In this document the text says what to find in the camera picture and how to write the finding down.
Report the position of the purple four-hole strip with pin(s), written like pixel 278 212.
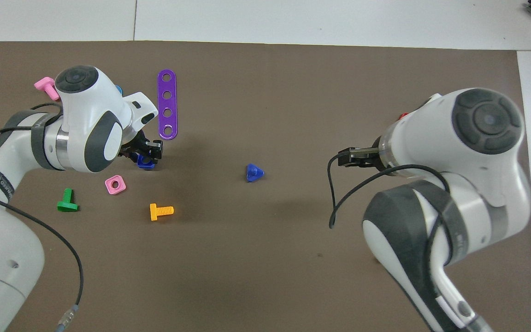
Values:
pixel 167 103

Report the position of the orange plastic bolt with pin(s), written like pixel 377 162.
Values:
pixel 154 212

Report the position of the pink plastic bolt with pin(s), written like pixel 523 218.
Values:
pixel 44 84

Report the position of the brown table mat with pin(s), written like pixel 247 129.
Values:
pixel 265 258

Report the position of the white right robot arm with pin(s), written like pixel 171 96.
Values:
pixel 431 133

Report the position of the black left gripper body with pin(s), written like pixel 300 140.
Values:
pixel 136 145

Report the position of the pink square nut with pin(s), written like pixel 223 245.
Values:
pixel 121 188

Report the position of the blue triangle-head bolt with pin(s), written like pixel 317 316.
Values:
pixel 252 173

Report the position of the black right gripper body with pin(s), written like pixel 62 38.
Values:
pixel 367 158

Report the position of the blue square nut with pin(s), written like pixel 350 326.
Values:
pixel 144 161

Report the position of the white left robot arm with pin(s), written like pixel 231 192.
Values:
pixel 85 106

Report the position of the blue two-hole strip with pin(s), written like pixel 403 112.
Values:
pixel 119 90

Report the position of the dark green plastic bolt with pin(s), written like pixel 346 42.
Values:
pixel 67 206

